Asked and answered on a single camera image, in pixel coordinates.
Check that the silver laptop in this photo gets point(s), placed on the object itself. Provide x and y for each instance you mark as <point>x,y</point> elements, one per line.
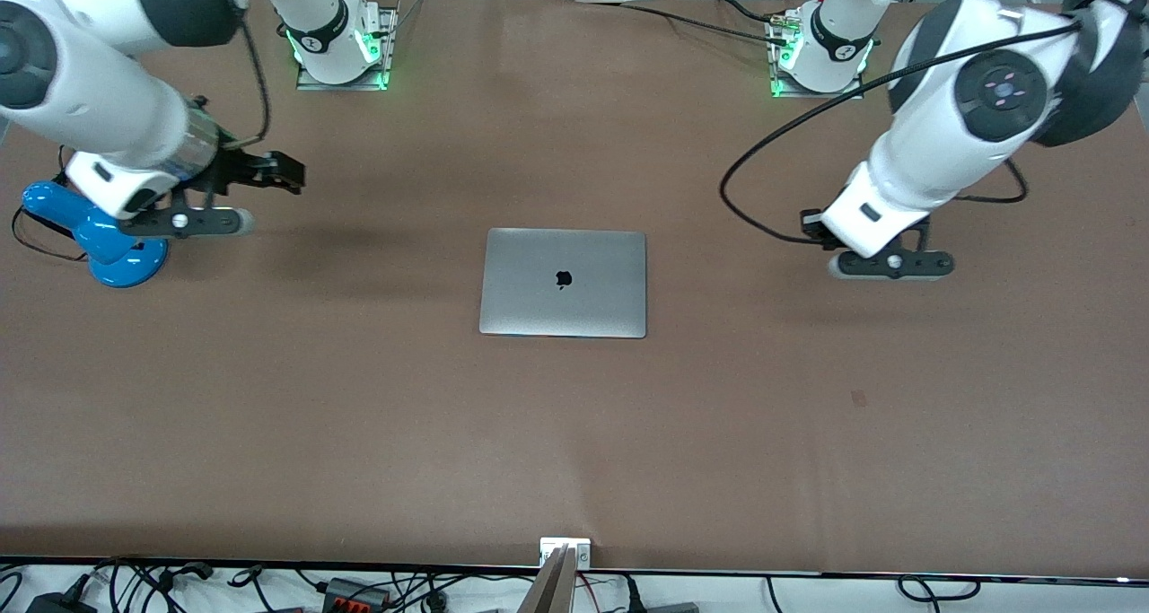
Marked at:
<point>563,281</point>

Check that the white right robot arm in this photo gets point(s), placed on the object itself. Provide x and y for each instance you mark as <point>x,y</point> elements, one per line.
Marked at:
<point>99,101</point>

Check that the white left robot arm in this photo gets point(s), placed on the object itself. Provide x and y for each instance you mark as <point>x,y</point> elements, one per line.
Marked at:
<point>951,146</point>

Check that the blue desk lamp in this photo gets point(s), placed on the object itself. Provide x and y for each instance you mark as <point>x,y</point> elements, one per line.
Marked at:
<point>108,245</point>

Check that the black power adapter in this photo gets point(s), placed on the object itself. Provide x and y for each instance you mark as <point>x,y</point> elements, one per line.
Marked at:
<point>58,604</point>

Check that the black box orange connectors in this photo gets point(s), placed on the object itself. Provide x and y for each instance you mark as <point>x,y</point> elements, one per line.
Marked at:
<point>355,593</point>

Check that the grey flat block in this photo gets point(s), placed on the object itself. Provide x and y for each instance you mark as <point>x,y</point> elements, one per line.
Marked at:
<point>673,608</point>

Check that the white table edge clamp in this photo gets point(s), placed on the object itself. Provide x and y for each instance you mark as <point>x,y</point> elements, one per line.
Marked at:
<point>579,552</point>

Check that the grey camera pole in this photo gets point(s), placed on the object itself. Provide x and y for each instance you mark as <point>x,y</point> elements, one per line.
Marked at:
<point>549,591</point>

